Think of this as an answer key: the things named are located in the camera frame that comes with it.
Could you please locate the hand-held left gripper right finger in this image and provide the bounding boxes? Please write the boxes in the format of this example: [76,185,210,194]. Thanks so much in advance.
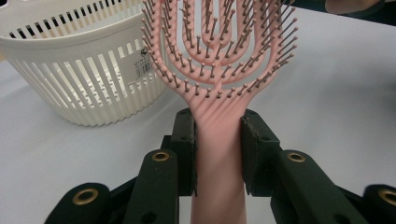
[240,108,283,198]

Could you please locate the white slatted plastic basket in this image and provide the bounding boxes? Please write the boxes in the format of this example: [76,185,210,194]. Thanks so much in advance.
[0,0,169,127]

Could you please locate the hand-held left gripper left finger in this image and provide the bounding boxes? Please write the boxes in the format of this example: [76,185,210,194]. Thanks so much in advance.
[160,107,199,198]

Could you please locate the pink hairbrush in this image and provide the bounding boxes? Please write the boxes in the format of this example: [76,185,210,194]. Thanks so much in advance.
[140,0,299,224]

